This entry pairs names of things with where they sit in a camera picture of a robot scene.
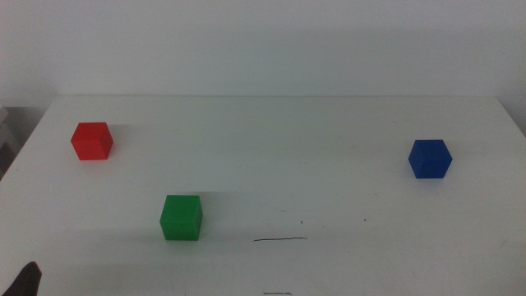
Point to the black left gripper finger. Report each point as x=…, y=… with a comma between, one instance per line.
x=26, y=283

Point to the red cube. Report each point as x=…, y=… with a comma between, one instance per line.
x=91, y=141

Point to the green cube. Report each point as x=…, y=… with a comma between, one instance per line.
x=181, y=218

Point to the blue cube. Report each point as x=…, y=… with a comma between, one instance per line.
x=430, y=159

